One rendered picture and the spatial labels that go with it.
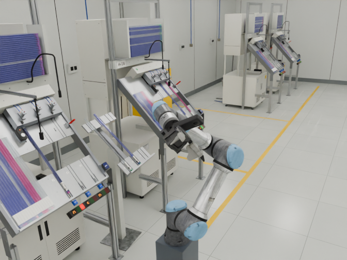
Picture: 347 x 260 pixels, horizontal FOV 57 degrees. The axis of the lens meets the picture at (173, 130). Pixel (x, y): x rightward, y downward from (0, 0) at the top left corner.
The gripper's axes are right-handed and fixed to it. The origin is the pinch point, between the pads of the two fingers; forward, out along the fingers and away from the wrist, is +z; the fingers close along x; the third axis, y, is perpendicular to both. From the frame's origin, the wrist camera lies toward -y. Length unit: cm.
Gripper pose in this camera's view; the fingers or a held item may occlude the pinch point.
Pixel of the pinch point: (195, 151)
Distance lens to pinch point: 116.6
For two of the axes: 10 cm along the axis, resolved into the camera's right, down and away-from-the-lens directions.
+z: 3.7, 5.5, -7.5
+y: -7.4, 6.6, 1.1
